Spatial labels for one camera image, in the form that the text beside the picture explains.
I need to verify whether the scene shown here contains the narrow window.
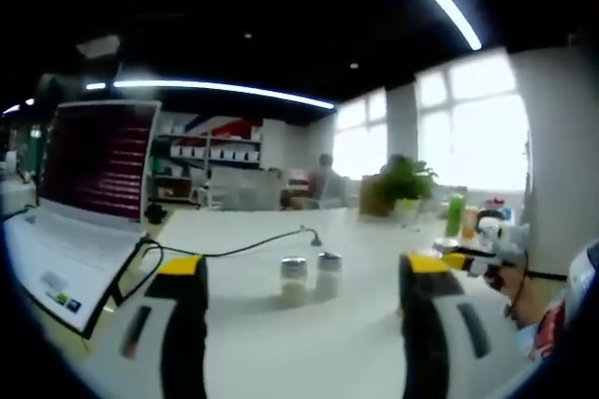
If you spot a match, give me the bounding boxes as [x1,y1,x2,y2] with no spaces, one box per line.
[334,89,389,181]

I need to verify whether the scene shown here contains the white ceiling air unit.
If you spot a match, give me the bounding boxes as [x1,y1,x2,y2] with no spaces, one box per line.
[74,33,122,59]

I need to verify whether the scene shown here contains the black table cable with plug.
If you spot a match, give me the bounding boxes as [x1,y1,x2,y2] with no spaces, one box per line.
[139,225,324,259]

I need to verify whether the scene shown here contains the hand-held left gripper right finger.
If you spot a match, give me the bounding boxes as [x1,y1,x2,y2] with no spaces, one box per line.
[397,251,533,399]

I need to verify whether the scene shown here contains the row of white storage boxes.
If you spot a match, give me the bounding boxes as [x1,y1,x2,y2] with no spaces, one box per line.
[168,145,261,160]

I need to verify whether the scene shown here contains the long curved ceiling light strip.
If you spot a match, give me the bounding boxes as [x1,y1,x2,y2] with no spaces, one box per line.
[373,0,483,52]

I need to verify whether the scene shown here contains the brown paper bag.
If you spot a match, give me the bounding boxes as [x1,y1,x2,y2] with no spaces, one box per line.
[358,174,392,217]

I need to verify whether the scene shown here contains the grey mesh office chair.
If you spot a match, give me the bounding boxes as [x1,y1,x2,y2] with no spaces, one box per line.
[205,169,282,211]

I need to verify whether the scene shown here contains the green drink bottle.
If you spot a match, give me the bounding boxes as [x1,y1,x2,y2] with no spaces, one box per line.
[444,191,468,239]

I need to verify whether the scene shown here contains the person's right hand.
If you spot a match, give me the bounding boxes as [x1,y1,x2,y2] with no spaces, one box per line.
[486,265,533,306]

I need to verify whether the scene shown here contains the large window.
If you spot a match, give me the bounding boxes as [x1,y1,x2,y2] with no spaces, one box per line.
[416,50,533,193]

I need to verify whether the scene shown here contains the white chest-worn device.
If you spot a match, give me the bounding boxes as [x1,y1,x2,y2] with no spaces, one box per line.
[565,242,599,306]

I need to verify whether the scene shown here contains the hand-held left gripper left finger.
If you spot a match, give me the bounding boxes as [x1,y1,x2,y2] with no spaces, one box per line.
[86,256,211,399]

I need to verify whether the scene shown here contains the short seasoning bottle white contents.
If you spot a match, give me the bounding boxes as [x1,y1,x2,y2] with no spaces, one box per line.
[315,252,343,302]

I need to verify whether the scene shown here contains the short seasoning bottle beige contents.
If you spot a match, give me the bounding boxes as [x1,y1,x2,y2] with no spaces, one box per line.
[279,256,309,310]

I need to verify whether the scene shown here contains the orange drink bottle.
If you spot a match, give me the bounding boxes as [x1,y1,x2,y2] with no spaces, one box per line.
[461,207,479,239]

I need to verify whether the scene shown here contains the white office chair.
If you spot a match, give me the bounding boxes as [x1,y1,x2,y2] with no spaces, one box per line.
[327,173,350,211]

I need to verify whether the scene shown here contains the white laptop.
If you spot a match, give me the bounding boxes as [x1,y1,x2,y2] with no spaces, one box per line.
[2,100,164,334]

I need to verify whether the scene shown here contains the wall shelf unit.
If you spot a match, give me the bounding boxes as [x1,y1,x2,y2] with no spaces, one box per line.
[149,134,263,203]

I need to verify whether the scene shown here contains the green potted plant white pot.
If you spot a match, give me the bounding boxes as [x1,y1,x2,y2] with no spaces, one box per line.
[378,155,441,220]

